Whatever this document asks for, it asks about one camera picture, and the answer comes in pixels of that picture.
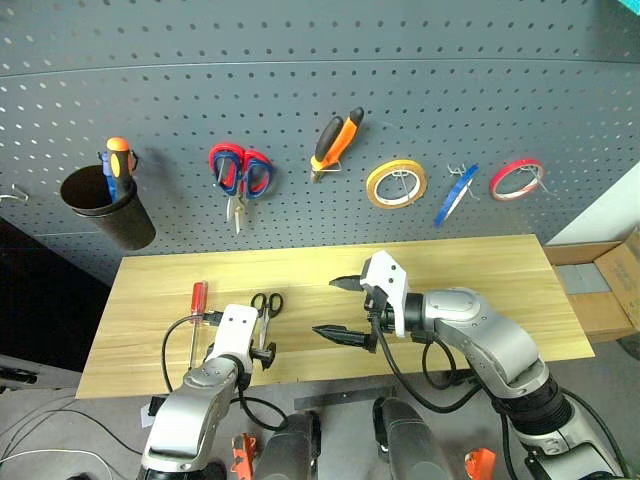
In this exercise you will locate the black cup holder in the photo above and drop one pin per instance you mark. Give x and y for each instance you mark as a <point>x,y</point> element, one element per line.
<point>120,220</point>

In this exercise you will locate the yellow tape roll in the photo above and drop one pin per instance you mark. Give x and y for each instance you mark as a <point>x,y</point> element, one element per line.
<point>372,175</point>

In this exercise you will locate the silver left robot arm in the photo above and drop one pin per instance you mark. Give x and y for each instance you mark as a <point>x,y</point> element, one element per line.
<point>190,415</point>

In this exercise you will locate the red tape roll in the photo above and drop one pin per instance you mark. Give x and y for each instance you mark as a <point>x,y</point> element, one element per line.
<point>500,175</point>

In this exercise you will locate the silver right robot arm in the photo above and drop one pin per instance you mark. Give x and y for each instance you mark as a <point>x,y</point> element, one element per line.
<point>490,335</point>

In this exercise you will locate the empty metal peg hook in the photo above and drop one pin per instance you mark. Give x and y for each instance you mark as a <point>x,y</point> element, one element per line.
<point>19,191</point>

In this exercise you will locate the brown cardboard box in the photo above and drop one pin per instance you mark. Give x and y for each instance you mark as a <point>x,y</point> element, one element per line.
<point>615,280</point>

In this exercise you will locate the grey metal bar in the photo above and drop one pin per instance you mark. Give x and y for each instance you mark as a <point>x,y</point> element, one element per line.
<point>345,397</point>

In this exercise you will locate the blue tape roll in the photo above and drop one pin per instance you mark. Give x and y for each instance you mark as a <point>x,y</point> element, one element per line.
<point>456,192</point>

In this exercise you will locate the black device on floor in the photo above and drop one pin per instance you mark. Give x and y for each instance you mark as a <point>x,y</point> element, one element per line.
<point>17,376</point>

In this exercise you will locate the red blue scissors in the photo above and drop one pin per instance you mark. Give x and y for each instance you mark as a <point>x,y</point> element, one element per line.
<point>255,172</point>

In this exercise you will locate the orange black pliers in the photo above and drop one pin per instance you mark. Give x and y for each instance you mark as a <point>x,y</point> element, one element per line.
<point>332,137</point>

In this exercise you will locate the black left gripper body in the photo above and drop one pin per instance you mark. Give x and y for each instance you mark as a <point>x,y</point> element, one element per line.
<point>266,354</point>

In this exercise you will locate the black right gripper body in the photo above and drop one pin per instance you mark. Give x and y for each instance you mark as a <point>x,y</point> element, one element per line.
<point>382,312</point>

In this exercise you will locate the black scissors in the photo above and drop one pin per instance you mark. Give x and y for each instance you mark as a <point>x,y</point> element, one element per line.
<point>266,315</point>

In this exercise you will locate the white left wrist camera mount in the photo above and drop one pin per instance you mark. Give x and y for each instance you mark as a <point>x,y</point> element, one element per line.
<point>235,330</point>

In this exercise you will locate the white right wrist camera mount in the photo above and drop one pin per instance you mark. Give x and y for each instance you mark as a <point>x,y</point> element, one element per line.
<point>390,280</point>

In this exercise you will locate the white paper tag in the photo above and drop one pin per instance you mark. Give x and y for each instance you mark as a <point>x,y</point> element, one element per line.
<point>148,415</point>

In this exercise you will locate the dark grey rounded shape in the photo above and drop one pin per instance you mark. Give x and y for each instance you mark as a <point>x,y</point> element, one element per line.
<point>292,450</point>
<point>410,440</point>

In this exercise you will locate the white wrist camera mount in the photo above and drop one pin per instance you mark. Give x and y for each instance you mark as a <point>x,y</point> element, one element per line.
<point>390,280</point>
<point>235,330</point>

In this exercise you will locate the orange clamp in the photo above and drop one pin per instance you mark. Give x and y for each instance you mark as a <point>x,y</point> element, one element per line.
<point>244,455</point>
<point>480,462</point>

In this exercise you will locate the grey metal pegboard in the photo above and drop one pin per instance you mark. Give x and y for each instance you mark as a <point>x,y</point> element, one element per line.
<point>320,75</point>

